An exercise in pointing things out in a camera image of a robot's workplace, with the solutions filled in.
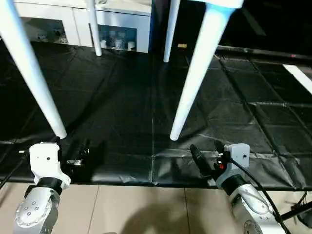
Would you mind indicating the white plastic table leg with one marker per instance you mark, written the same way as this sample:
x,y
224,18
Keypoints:
x,y
170,29
200,73
29,68
94,27

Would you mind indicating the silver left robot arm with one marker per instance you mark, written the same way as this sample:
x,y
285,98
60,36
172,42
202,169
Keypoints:
x,y
36,209

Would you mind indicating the black work mat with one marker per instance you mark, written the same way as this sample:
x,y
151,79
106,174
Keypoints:
x,y
122,107

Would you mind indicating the black metal stand leg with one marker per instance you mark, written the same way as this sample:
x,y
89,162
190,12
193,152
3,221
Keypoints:
x,y
297,210

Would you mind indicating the glossy black long bar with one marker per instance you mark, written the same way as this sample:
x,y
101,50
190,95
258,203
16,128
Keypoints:
x,y
263,51

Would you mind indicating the white cabinet with glass doors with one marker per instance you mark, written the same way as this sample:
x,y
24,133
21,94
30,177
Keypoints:
x,y
58,19

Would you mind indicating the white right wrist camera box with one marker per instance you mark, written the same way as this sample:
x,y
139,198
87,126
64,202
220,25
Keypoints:
x,y
236,155

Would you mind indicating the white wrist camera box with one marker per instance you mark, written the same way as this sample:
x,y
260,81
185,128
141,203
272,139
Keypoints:
x,y
46,163
236,155

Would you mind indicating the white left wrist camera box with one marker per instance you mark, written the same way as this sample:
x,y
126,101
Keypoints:
x,y
46,163

